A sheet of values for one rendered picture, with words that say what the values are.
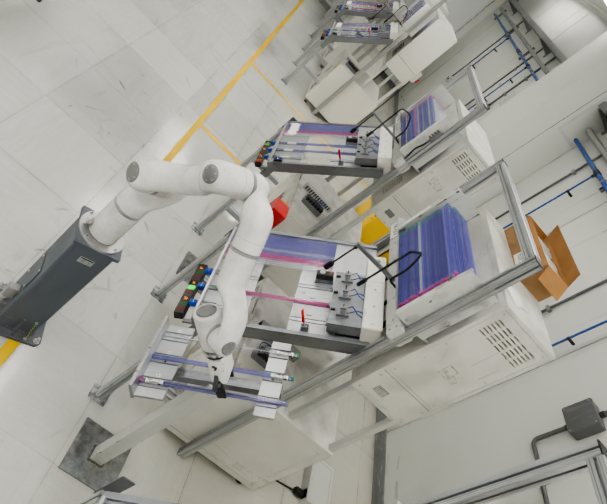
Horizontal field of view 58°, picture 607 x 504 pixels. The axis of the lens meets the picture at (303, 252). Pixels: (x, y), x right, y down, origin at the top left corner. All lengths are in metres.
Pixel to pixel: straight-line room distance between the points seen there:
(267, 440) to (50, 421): 0.94
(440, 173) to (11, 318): 2.36
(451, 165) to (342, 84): 3.43
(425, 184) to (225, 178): 1.96
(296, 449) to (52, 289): 1.29
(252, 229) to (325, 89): 5.14
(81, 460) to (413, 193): 2.27
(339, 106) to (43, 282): 4.87
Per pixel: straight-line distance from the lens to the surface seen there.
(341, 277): 2.37
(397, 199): 3.41
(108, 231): 2.11
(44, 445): 2.57
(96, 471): 2.63
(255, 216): 1.54
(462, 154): 3.31
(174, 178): 1.82
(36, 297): 2.46
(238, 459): 2.86
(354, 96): 6.60
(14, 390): 2.59
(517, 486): 1.45
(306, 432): 2.60
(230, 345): 1.59
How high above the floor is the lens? 2.22
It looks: 29 degrees down
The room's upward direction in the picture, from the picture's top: 55 degrees clockwise
